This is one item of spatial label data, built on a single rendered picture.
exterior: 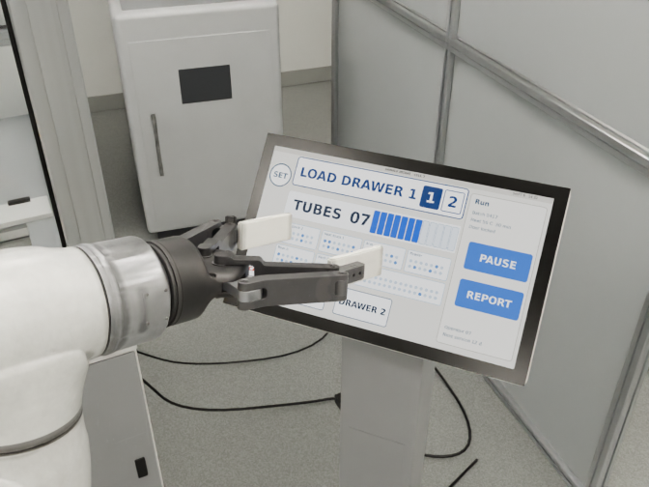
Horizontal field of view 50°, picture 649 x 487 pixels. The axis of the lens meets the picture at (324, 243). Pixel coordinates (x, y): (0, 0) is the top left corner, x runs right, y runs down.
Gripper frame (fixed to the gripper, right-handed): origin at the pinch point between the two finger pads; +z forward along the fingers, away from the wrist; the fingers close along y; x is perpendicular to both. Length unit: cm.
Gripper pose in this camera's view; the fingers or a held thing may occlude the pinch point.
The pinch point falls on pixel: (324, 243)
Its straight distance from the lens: 72.5
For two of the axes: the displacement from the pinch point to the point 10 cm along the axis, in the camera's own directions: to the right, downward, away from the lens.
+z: 7.3, -1.8, 6.6
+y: 6.8, 2.6, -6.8
